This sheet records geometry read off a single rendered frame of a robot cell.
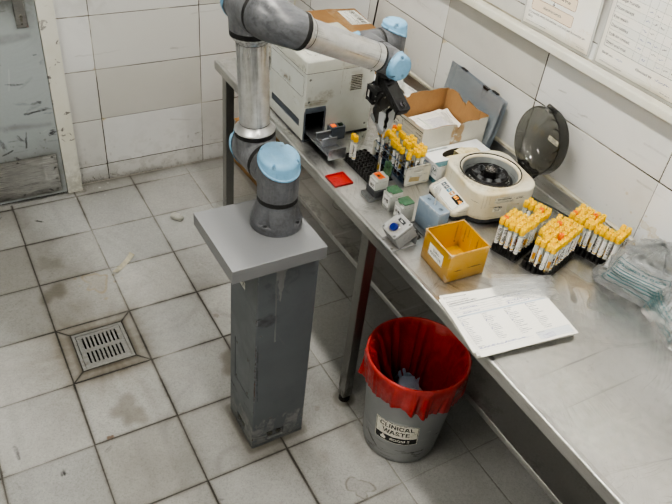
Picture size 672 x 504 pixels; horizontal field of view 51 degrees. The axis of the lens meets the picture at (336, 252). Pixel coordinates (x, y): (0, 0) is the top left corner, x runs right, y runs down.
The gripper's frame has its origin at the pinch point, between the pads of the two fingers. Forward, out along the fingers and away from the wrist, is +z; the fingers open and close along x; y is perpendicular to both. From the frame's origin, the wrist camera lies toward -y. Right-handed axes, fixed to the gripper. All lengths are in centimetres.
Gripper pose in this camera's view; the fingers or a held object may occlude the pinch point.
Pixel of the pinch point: (383, 131)
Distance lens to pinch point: 224.9
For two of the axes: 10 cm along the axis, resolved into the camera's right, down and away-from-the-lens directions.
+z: -0.9, 7.7, 6.4
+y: -4.9, -5.9, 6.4
